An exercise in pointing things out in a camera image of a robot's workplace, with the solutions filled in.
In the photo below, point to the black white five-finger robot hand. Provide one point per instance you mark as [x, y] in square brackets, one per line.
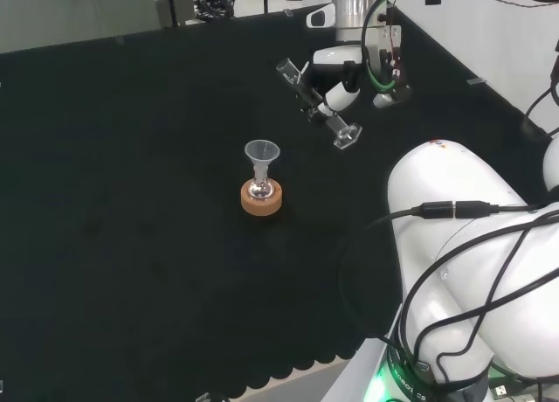
[338, 57]

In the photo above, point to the clear glass graduated cylinder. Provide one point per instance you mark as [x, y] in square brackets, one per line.
[346, 134]

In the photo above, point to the clear plastic funnel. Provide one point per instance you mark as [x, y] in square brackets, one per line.
[262, 150]

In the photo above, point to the clear round-bottom flask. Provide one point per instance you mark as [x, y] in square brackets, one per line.
[260, 191]

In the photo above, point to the black stand pole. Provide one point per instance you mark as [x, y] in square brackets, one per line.
[173, 4]

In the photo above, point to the black bench cloth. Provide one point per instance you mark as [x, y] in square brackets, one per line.
[131, 201]

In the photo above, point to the pale board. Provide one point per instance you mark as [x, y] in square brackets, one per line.
[65, 9]

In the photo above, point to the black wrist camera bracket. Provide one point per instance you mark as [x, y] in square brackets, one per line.
[388, 39]

